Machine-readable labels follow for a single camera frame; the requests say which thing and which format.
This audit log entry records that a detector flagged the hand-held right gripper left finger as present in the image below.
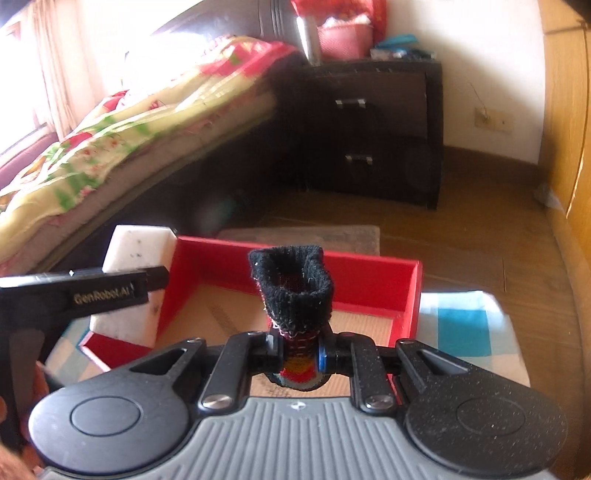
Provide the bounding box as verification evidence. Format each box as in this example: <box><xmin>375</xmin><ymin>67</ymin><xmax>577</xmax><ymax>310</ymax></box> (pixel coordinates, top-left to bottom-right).
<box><xmin>124</xmin><ymin>330</ymin><xmax>284</xmax><ymax>412</ymax></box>

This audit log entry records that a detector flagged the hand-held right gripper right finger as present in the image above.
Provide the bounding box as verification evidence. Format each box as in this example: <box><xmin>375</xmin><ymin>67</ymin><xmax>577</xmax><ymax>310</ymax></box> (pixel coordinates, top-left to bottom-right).
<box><xmin>318</xmin><ymin>330</ymin><xmax>468</xmax><ymax>415</ymax></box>

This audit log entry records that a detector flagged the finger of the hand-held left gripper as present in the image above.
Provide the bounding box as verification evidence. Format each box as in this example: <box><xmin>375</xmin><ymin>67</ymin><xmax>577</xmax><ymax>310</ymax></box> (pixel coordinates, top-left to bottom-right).
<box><xmin>141</xmin><ymin>266</ymin><xmax>170</xmax><ymax>293</ymax></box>

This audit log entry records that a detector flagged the black cuff colourful sock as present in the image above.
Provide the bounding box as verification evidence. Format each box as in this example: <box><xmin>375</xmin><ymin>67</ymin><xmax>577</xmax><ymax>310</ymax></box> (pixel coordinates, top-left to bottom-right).
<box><xmin>248</xmin><ymin>246</ymin><xmax>334</xmax><ymax>392</ymax></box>

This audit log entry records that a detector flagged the red cardboard box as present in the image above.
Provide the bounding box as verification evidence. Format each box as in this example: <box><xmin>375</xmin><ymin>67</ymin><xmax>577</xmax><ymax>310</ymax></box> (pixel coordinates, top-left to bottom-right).
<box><xmin>81</xmin><ymin>236</ymin><xmax>424</xmax><ymax>398</ymax></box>

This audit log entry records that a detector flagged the grey floor mat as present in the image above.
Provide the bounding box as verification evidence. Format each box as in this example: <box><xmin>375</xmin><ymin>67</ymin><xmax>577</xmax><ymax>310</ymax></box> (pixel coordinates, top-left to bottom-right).
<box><xmin>217</xmin><ymin>224</ymin><xmax>382</xmax><ymax>257</ymax></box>

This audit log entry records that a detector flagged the blue white checkered cloth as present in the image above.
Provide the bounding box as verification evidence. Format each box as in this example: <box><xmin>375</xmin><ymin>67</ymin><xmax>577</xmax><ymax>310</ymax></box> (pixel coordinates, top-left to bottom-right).
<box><xmin>44</xmin><ymin>290</ymin><xmax>532</xmax><ymax>394</ymax></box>

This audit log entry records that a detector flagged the maroon cloth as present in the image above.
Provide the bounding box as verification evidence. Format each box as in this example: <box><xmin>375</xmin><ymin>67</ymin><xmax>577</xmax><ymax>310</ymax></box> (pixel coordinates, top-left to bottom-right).
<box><xmin>0</xmin><ymin>129</ymin><xmax>57</xmax><ymax>191</ymax></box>

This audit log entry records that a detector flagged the floral bed blanket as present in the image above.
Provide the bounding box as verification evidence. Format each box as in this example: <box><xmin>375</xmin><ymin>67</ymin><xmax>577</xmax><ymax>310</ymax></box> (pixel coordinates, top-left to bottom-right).
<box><xmin>0</xmin><ymin>36</ymin><xmax>301</xmax><ymax>260</ymax></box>

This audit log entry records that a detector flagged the beige curtain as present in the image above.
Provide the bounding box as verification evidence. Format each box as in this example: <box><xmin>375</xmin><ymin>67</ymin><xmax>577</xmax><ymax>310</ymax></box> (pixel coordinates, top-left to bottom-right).
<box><xmin>0</xmin><ymin>0</ymin><xmax>95</xmax><ymax>145</ymax></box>

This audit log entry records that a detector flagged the dark wooden nightstand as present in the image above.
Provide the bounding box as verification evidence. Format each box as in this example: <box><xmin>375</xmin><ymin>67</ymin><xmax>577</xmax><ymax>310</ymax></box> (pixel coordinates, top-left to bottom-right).
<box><xmin>271</xmin><ymin>59</ymin><xmax>445</xmax><ymax>211</ymax></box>

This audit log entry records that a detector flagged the steel bottle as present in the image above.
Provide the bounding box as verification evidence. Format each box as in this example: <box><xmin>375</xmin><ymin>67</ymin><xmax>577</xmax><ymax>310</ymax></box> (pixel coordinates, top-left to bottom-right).
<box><xmin>295</xmin><ymin>16</ymin><xmax>323</xmax><ymax>66</ymax></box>

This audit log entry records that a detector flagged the pink plastic basket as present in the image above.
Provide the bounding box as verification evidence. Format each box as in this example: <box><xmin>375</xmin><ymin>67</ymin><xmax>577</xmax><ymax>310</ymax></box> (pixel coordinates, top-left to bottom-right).
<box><xmin>317</xmin><ymin>23</ymin><xmax>375</xmax><ymax>60</ymax></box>

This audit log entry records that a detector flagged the blue plastic item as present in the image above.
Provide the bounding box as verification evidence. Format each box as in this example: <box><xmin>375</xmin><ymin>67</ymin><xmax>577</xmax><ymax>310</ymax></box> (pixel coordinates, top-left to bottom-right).
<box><xmin>376</xmin><ymin>34</ymin><xmax>419</xmax><ymax>49</ymax></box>

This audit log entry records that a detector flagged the light wooden wardrobe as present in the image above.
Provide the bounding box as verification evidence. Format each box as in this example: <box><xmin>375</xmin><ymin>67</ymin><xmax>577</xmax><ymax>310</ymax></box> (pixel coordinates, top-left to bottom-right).
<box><xmin>537</xmin><ymin>0</ymin><xmax>591</xmax><ymax>480</ymax></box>

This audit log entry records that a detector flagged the red bag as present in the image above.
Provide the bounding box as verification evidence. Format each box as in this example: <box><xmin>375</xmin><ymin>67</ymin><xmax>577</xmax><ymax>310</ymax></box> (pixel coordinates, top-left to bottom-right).
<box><xmin>291</xmin><ymin>0</ymin><xmax>388</xmax><ymax>29</ymax></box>

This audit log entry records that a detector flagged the beige wall socket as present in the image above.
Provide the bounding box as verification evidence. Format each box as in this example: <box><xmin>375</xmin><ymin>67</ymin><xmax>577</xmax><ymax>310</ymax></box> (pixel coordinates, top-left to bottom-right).
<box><xmin>474</xmin><ymin>108</ymin><xmax>515</xmax><ymax>135</ymax></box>

